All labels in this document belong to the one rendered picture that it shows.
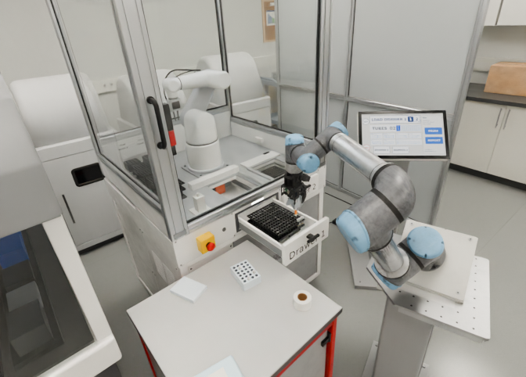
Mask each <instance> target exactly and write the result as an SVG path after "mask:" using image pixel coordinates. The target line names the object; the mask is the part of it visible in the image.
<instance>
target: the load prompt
mask: <svg viewBox="0 0 526 377"><path fill-rule="evenodd" d="M369 123H370V124H404V123H421V120H420V115H398V116H369Z"/></svg>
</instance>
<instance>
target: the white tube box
mask: <svg viewBox="0 0 526 377"><path fill-rule="evenodd" d="M239 266H241V269H240V270H239V268H238V267H239ZM253 270H255V269H254V268H253V266H252V265H251V264H250V263H249V262H248V261H247V260H244V261H242V262H240V263H238V264H235V265H233V266H231V267H230V272H231V275H232V276H233V277H234V279H235V280H236V281H237V282H238V283H239V285H240V286H241V288H242V289H243V291H246V290H248V289H250V288H252V287H253V286H255V285H257V284H259V283H261V276H260V275H259V274H258V272H257V271H256V270H255V274H253ZM247 276H250V280H249V281H248V280H247Z"/></svg>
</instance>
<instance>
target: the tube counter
mask: <svg viewBox="0 0 526 377"><path fill-rule="evenodd" d="M389 130H390V131H421V124H401V125H389Z"/></svg>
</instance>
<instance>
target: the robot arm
mask: <svg viewBox="0 0 526 377"><path fill-rule="evenodd" d="M330 151H332V152H333V153H335V154H336V155H337V156H339V157H340V158H341V159H342V160H343V161H344V162H345V163H347V164H348V165H349V166H350V167H352V168H353V169H354V170H355V171H357V172H358V173H359V174H361V175H362V176H363V177H364V178H365V179H366V180H367V181H369V182H370V184H371V187H372V189H371V190H370V191H369V192H367V193H366V194H365V195H364V196H363V197H362V198H361V199H359V200H358V201H357V202H355V203H354V204H353V205H351V206H350V207H349V208H348V209H346V210H344V211H343V212H342V214H341V215H340V216H339V217H338V218H337V219H336V223H337V227H338V228H339V230H340V232H341V233H342V235H343V237H345V239H346V240H347V241H348V243H349V244H350V245H351V247H352V248H353V249H354V250H355V251H356V252H357V253H364V252H366V251H368V252H369V253H370V255H371V256H372V257H373V259H374V262H373V264H372V265H371V268H372V270H373V272H374V273H375V274H376V276H377V277H378V278H379V279H380V280H381V281H382V283H384V284H385V285H386V286H387V287H388V288H389V289H392V290H395V289H397V288H398V287H401V286H402V285H403V284H404V283H405V282H407V281H408V280H409V279H411V277H413V276H414V275H415V274H417V273H418V272H419V271H434V270H436V269H438V268H440V266H442V265H443V263H444V261H445V256H446V252H445V243H444V240H443V238H442V236H441V234H440V233H439V232H438V231H436V230H435V229H433V228H431V227H427V226H419V227H416V228H414V229H413V230H412V231H411V232H410V233H409V234H408V236H407V237H406V238H405V239H403V240H402V241H401V242H400V243H399V244H398V245H396V243H395V241H394V240H393V234H394V232H393V229H394V228H396V227H397V226H398V225H399V224H401V223H402V222H403V221H404V220H405V219H406V218H407V217H409V215H410V214H411V213H412V211H413V208H414V206H415V202H416V193H415V189H414V186H413V182H412V180H411V178H410V177H409V176H408V175H407V173H406V172H405V171H404V170H403V169H402V168H400V167H399V166H398V165H397V164H395V163H387V162H385V161H384V160H382V159H381V158H379V157H378V156H376V155H375V154H373V153H371V152H370V151H369V150H368V149H366V148H365V147H363V146H362V145H360V144H358V143H357V142H356V141H354V140H353V139H351V138H350V137H348V130H347V129H346V128H345V126H344V125H342V123H340V122H338V121H335V122H333V123H332V124H331V125H330V126H328V127H327V128H326V129H325V130H324V131H323V132H321V133H320V134H319V135H318V136H317V137H315V138H314V139H313V140H311V141H310V142H309V143H308V144H307V145H304V136H303V135H300V134H290V135H287V136H286V138H285V169H286V173H285V174H284V184H282V185H281V196H282V195H283V194H285V195H286V196H288V197H289V198H288V200H287V201H286V205H287V206H288V205H290V204H291V206H292V207H293V209H296V208H297V210H299V209H300V208H301V206H302V204H303V202H304V201H305V198H306V195H307V193H306V188H305V184H304V182H303V181H306V182H307V181H310V178H311V177H310V176H308V175H307V174H310V173H313V172H315V171H316V170H317V169H318V167H319V165H320V160H321V159H322V158H323V157H324V156H325V155H326V154H327V153H328V152H330ZM303 172H305V173H307V174H303ZM282 188H283V192H282ZM296 200H297V202H296Z"/></svg>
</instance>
